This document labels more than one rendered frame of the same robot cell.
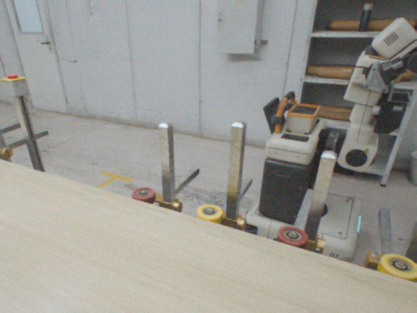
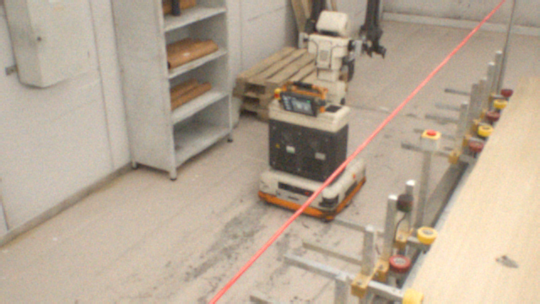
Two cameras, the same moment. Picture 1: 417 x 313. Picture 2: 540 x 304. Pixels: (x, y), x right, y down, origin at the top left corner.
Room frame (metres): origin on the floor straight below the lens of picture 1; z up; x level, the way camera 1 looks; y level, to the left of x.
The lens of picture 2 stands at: (2.09, 3.01, 2.27)
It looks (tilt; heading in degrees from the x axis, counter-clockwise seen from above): 26 degrees down; 269
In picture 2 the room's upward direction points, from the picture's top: straight up
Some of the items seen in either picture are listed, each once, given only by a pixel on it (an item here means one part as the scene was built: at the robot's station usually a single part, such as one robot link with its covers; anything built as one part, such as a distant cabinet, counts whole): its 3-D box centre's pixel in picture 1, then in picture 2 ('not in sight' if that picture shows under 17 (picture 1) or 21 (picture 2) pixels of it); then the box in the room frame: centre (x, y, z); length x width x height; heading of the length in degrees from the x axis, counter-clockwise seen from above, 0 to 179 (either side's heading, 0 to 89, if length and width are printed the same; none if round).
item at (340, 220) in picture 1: (301, 220); (313, 178); (1.71, -0.84, 0.16); 0.67 x 0.64 x 0.25; 59
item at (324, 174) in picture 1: (312, 226); (477, 113); (0.73, -0.39, 0.88); 0.04 x 0.04 x 0.48; 60
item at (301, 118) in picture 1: (302, 118); (310, 96); (1.77, -0.75, 0.87); 0.23 x 0.15 x 0.11; 149
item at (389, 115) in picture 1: (389, 105); (335, 64); (1.56, -1.09, 0.99); 0.28 x 0.16 x 0.22; 149
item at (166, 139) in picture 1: (168, 186); (459, 140); (0.98, 0.04, 0.89); 0.04 x 0.04 x 0.48; 60
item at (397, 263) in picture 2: not in sight; (398, 271); (1.56, 1.19, 0.85); 0.08 x 0.08 x 0.11
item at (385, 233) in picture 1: (385, 247); (467, 111); (0.71, -0.62, 0.80); 0.43 x 0.03 x 0.04; 150
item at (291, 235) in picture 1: (290, 249); (492, 122); (0.66, -0.31, 0.85); 0.08 x 0.08 x 0.11
